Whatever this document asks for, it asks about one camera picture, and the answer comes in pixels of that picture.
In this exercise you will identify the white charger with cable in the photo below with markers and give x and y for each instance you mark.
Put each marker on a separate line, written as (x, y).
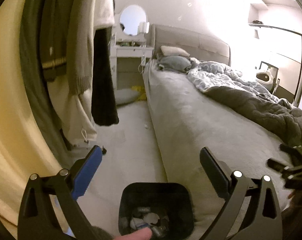
(144, 61)

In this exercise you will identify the dark green hanging coat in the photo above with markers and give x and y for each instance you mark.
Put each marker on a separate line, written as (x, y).
(35, 84)

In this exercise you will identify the patterned blue white duvet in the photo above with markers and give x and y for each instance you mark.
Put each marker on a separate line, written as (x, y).
(209, 74)

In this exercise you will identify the white cat litter box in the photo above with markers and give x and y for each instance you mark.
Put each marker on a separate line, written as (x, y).
(265, 79)

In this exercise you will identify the round vanity mirror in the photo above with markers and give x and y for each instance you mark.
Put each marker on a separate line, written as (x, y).
(130, 19)

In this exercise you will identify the black plastic trash bin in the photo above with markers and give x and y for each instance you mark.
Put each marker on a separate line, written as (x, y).
(170, 201)

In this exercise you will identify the black hanging jacket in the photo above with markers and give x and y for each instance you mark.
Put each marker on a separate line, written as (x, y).
(103, 104)

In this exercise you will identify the grey plush bed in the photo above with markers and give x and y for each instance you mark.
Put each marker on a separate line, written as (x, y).
(185, 121)

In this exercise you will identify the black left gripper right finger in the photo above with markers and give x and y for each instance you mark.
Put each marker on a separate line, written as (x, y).
(262, 219)

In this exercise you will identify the grey padded stool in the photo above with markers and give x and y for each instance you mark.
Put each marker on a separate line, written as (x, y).
(126, 96)

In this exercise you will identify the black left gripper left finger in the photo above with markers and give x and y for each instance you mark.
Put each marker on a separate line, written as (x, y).
(37, 219)

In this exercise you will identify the cream pillow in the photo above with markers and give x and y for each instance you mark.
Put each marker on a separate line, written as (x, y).
(174, 51)

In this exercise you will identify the grey blue pillow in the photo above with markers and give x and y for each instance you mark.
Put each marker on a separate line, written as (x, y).
(175, 63)

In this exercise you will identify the beige hanging garment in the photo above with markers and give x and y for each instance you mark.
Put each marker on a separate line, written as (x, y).
(67, 60)

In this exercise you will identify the white table lamp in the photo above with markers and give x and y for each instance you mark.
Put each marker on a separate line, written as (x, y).
(144, 27)

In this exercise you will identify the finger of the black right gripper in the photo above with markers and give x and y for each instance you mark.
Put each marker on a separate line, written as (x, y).
(290, 173)

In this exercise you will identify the dark grey fleece blanket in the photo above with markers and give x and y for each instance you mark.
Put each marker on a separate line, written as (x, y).
(282, 120)

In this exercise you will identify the grey upholstered headboard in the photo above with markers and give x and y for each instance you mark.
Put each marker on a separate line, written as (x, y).
(204, 47)

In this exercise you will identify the white dressing table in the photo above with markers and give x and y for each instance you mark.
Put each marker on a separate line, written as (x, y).
(125, 57)

